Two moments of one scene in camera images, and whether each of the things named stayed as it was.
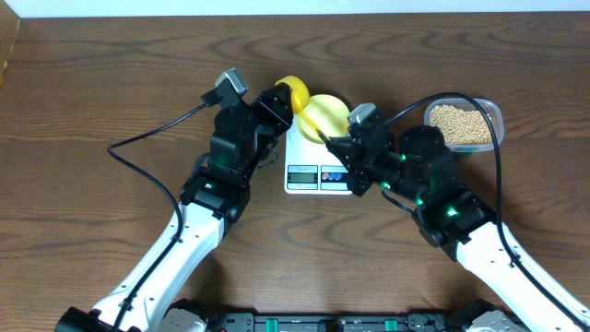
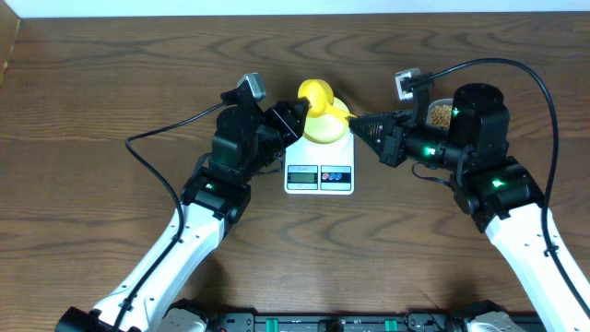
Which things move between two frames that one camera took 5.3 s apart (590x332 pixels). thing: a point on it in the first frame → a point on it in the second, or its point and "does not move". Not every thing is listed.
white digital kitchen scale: (312, 169) does not move
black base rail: (425, 322) does not move
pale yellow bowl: (329, 113) does not move
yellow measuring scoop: (300, 97) → (320, 97)
